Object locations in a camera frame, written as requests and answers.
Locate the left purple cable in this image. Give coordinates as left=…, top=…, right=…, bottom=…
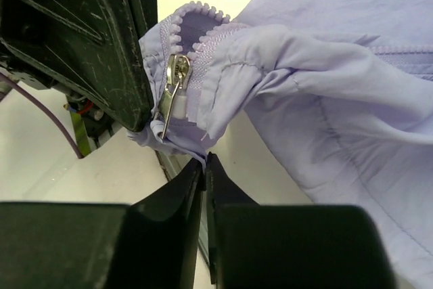
left=0, top=72, right=84, bottom=160

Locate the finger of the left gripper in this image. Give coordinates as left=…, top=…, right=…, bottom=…
left=1, top=0, right=158, bottom=131

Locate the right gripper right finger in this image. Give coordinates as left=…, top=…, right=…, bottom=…
left=206, top=154, right=396, bottom=288

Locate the lilac zip-up jacket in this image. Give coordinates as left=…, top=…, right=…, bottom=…
left=128, top=0, right=432, bottom=288

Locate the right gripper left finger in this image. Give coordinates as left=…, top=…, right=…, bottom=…
left=1, top=160, right=204, bottom=288

